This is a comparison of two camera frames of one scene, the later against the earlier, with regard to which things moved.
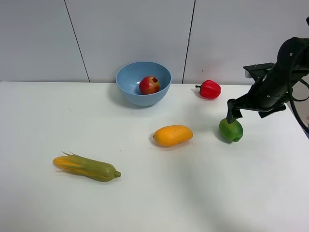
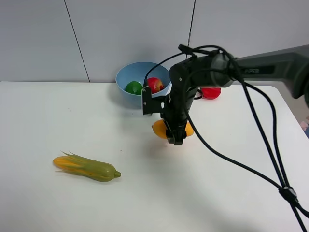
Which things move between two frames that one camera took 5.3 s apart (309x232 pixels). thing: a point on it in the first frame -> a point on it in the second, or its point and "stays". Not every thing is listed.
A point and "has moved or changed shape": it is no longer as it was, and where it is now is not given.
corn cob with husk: (95, 170) stays
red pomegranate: (148, 85) has moved or changed shape
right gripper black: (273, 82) -> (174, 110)
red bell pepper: (209, 89) stays
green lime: (233, 131) -> (134, 87)
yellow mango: (172, 135) has moved or changed shape
